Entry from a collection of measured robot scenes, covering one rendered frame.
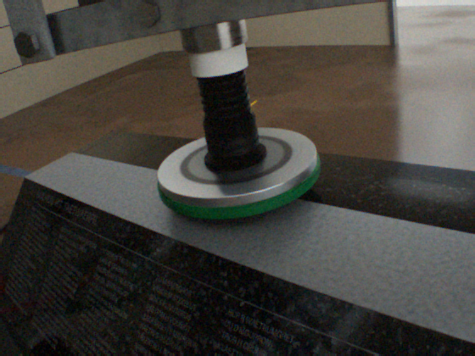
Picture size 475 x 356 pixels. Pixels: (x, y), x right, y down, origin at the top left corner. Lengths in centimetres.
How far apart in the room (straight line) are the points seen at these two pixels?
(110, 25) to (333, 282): 37
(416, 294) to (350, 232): 12
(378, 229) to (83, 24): 42
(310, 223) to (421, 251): 14
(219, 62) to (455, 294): 35
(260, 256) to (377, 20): 507
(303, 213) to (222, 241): 11
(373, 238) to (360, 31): 511
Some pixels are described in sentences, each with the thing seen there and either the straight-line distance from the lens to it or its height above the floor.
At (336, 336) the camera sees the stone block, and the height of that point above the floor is 78.
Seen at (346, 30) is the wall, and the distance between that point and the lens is 563.
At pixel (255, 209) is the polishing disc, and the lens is 51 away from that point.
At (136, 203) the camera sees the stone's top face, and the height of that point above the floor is 80.
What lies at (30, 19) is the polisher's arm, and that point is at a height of 109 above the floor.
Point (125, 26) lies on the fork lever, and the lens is 53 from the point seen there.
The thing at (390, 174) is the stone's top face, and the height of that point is 80.
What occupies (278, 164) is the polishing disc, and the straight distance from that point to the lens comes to 56.
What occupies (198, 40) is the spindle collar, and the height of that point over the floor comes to 103.
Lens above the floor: 110
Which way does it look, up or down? 26 degrees down
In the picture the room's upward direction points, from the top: 10 degrees counter-clockwise
